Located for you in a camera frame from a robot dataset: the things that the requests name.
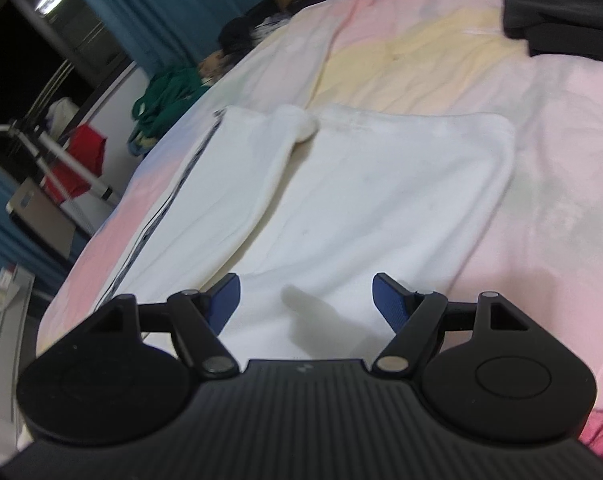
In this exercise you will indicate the dark framed window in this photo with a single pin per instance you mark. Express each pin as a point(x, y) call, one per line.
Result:
point(16, 60)

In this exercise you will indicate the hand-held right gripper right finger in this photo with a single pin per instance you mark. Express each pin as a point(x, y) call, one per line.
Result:
point(389, 300)

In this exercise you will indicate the pastel tie-dye blanket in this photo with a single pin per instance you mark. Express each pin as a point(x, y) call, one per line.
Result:
point(556, 160)

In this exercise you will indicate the dark clothing pile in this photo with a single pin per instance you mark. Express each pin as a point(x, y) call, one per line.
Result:
point(239, 35)

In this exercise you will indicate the red shirt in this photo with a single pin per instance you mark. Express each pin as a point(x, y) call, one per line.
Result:
point(83, 152)

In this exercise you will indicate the blue curtain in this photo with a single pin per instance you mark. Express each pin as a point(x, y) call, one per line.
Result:
point(11, 220)
point(161, 10)

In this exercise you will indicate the beige clothing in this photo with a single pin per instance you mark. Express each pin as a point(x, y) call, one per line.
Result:
point(209, 65)

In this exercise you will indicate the grey panel heater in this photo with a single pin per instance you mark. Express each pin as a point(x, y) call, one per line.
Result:
point(41, 215)

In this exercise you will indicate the white hanging garment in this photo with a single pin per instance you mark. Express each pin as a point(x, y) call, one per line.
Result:
point(61, 115)

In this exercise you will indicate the garment steamer stand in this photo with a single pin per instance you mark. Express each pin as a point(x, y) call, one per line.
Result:
point(71, 162)

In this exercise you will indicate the green garment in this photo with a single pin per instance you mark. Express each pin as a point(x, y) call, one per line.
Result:
point(166, 100)

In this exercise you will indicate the white pants with black stripe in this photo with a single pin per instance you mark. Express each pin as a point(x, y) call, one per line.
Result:
point(361, 195)

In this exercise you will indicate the black cloth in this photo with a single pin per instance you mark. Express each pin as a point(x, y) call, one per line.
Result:
point(561, 5)

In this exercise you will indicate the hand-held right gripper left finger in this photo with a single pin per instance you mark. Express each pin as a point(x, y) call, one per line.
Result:
point(226, 300)

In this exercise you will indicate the white dressing table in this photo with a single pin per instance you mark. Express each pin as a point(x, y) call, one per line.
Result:
point(3, 360)

